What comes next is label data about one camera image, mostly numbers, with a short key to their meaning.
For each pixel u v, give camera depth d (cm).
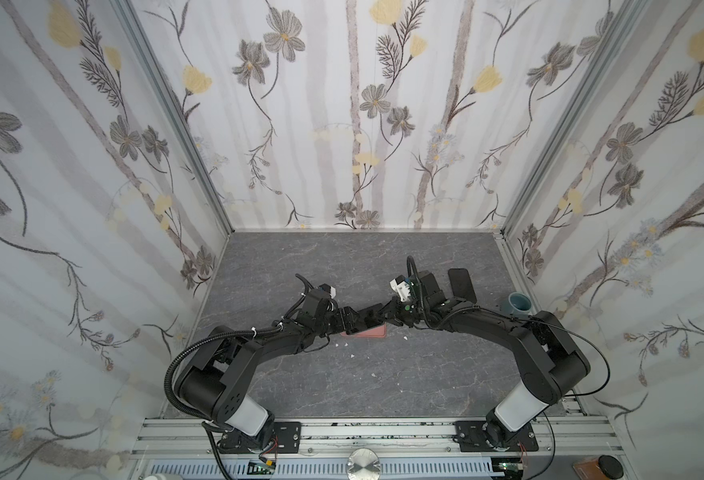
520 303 95
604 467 62
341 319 81
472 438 73
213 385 45
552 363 46
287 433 74
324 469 70
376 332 91
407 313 78
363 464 58
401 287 85
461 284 104
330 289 87
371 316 92
